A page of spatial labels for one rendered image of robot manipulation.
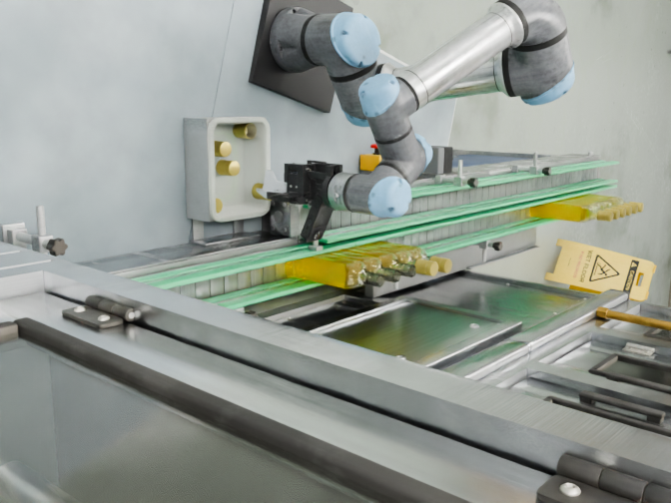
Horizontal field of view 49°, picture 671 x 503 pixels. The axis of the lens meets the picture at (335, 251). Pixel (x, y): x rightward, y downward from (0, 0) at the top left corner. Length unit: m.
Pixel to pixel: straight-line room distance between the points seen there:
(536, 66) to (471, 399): 1.23
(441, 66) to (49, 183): 0.77
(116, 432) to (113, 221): 1.16
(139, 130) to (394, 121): 0.54
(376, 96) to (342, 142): 0.69
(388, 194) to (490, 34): 0.37
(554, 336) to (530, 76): 0.58
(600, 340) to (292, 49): 0.98
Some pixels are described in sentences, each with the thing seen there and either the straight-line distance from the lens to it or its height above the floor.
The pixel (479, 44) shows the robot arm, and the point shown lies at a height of 1.32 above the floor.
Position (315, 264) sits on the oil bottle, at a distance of 1.64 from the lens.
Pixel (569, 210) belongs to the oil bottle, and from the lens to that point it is 2.63.
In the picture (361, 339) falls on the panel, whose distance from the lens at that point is 1.59.
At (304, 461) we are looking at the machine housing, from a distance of 0.38.
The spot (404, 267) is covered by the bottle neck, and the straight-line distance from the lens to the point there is 1.65.
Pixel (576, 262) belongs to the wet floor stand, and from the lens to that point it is 5.03.
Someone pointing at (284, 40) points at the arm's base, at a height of 0.81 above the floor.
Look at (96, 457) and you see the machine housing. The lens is 0.40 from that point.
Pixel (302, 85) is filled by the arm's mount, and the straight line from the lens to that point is 1.87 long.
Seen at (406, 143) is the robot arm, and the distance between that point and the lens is 1.39.
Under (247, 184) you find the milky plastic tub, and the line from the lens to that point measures 1.74.
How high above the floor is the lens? 2.07
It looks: 40 degrees down
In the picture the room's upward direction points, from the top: 101 degrees clockwise
